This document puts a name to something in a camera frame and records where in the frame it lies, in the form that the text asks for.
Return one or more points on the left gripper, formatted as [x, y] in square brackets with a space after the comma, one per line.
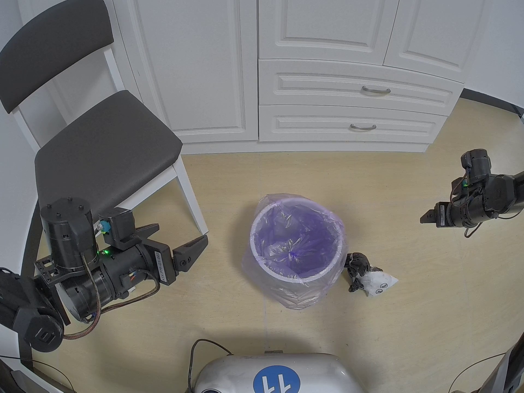
[123, 272]

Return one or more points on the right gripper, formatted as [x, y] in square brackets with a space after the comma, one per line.
[454, 215]

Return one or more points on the white printed wrapper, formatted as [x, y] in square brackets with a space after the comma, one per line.
[380, 283]

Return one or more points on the black plastic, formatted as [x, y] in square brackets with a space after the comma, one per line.
[360, 262]

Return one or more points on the purple plastic bag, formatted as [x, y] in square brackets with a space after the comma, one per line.
[294, 235]

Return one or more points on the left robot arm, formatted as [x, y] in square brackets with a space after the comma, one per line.
[67, 227]

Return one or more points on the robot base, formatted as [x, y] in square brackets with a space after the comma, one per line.
[229, 375]

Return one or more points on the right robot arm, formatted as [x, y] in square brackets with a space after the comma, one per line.
[499, 195]

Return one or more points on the grey trash bin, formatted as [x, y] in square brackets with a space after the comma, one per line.
[303, 279]

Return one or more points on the grey padded white chair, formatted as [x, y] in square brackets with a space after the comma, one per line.
[102, 158]

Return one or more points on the white wardrobe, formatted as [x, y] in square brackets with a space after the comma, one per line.
[327, 14]

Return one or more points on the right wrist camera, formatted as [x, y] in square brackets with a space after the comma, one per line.
[458, 186]

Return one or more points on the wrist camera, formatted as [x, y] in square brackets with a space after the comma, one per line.
[120, 225]
[458, 186]

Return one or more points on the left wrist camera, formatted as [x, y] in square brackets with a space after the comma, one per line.
[120, 225]

